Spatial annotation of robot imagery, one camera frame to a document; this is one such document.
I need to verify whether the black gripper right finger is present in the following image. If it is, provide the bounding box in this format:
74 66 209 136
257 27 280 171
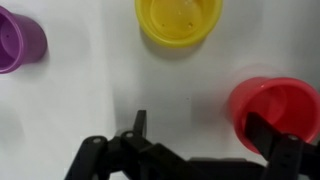
244 111 320 180

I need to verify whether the yellow cup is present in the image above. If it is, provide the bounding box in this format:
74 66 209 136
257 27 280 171
134 0 224 49

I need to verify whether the purple cup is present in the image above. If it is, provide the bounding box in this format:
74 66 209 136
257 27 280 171
0 5 48 75

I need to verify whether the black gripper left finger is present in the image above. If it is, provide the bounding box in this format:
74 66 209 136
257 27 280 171
63 109 188 180

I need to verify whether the red cup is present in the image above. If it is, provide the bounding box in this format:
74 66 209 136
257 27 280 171
228 76 320 156

